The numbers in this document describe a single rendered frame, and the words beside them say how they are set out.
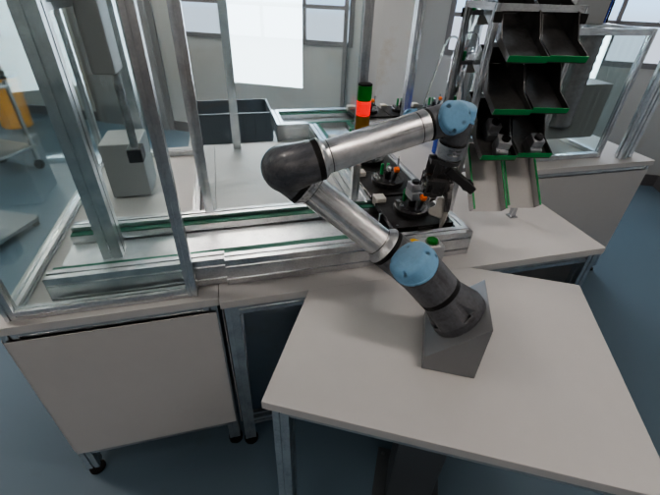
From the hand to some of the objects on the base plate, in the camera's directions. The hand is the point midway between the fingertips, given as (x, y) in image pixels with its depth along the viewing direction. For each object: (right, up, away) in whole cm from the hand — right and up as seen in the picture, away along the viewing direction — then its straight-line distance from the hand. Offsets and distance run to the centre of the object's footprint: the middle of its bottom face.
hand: (436, 214), depth 123 cm
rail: (-26, -16, +16) cm, 34 cm away
